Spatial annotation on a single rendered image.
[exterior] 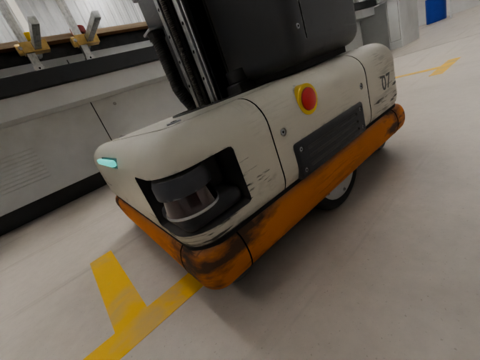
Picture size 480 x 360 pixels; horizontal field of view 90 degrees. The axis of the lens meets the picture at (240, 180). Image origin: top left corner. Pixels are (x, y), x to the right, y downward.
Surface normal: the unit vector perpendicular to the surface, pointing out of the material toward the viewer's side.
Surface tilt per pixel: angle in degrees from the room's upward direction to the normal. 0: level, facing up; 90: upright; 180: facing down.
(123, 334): 0
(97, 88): 90
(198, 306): 0
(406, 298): 0
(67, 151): 90
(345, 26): 90
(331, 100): 90
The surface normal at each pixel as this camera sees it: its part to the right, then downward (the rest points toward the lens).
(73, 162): 0.62, 0.07
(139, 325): -0.33, -0.88
